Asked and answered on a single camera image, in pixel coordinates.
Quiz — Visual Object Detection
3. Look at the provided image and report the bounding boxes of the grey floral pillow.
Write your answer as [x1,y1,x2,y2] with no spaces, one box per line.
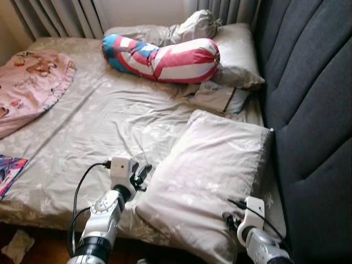
[135,109,274,264]
[212,22,266,90]

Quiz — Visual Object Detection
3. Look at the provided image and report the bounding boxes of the pink cartoon print blanket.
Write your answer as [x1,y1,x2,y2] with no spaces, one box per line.
[0,49,78,139]

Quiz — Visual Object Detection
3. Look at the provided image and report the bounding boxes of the grey floral bed sheet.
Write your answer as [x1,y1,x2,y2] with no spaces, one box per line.
[0,36,287,245]

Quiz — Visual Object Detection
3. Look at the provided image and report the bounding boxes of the grey folded cloth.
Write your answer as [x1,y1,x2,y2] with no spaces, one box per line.
[190,81,251,116]

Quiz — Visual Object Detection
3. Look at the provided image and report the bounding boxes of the red white blue bolster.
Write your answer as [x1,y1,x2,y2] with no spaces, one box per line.
[101,34,221,84]

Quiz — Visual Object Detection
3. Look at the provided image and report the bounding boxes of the colourful picture book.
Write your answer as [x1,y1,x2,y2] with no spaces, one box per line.
[0,154,29,200]

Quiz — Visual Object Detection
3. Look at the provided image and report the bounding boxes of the crumpled beige paper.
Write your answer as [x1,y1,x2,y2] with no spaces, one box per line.
[1,229,35,263]

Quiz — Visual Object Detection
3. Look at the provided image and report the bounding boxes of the dark grey upholstered headboard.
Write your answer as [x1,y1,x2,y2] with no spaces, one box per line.
[254,0,352,264]

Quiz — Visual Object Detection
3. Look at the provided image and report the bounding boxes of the grey knotted bolster pillow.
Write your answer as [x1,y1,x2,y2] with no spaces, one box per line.
[104,9,222,47]

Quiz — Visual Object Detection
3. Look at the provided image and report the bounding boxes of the grey pleated curtain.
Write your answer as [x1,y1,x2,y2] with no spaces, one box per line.
[195,0,262,27]
[11,0,108,39]

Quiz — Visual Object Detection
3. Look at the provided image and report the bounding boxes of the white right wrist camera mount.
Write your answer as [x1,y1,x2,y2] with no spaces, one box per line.
[238,196,265,247]

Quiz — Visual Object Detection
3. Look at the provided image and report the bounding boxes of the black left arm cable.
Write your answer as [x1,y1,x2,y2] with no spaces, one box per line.
[67,159,112,256]

